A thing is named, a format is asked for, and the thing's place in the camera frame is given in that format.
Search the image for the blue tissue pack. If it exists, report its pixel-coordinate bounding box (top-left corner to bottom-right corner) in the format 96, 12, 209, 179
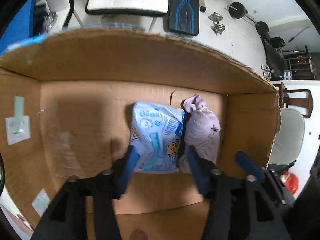
130, 101, 184, 174

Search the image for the purple cloth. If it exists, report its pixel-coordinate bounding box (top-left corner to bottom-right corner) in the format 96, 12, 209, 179
177, 95, 221, 174

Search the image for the red bag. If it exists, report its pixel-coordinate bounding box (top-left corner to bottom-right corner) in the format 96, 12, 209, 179
280, 171, 299, 195

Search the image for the grey fabric chair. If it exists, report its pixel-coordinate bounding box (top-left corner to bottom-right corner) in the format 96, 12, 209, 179
269, 108, 305, 165

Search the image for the dark wooden chair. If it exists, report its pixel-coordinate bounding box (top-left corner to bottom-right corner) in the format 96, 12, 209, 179
277, 82, 313, 119

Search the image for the open cardboard box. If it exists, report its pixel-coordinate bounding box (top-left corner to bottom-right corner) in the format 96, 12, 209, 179
1, 28, 281, 239

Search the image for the chrome dumbbell pair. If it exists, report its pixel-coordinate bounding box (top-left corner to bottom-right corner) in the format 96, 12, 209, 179
208, 12, 226, 35

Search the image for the black blue weight bench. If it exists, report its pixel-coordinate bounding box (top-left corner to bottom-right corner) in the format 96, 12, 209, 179
168, 0, 200, 36

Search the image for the floor barbell with plates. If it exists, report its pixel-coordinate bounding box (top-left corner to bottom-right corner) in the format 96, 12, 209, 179
228, 2, 269, 36

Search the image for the blue folded mat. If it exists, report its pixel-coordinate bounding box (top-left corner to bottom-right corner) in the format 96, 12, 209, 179
0, 0, 36, 55

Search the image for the beige quilted chair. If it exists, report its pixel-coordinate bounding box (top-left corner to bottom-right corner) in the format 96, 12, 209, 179
36, 0, 83, 33

